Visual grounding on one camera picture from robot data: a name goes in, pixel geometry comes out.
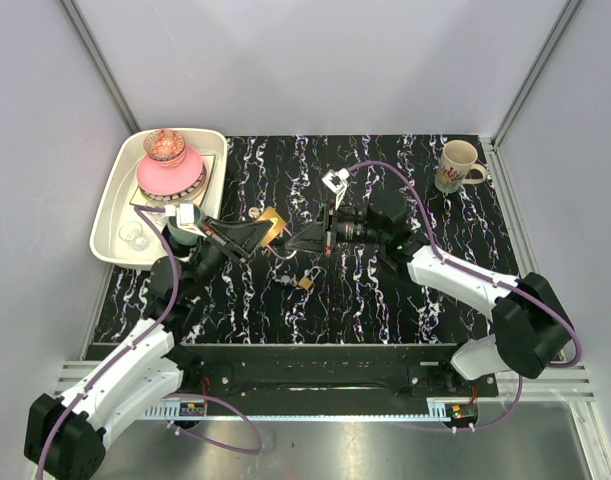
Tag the small brass padlock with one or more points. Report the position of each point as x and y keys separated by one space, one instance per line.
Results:
x=308 y=279

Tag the clear drinking glass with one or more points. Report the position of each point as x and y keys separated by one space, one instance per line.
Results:
x=133 y=235

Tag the large brass padlock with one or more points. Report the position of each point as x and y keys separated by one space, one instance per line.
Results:
x=278 y=228

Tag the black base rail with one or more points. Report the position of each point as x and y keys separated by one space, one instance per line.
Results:
x=328 y=380

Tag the red patterned small bowl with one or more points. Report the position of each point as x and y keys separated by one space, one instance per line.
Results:
x=165 y=146

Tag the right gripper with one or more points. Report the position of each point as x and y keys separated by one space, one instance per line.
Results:
x=312 y=238

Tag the cream seashell mug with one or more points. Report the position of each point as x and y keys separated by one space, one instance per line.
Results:
x=458 y=166

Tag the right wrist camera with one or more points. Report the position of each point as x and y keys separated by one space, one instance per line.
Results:
x=337 y=182

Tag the green ceramic cup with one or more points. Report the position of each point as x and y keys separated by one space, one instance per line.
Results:
x=184 y=238

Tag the pink upturned bowl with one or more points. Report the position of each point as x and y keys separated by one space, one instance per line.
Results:
x=158 y=179

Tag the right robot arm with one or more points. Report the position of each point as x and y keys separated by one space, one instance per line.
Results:
x=530 y=326

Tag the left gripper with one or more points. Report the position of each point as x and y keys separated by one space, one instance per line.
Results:
x=242 y=240

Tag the white plastic tray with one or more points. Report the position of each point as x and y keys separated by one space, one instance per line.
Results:
x=121 y=195

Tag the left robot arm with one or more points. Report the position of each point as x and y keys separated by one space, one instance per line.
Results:
x=68 y=435

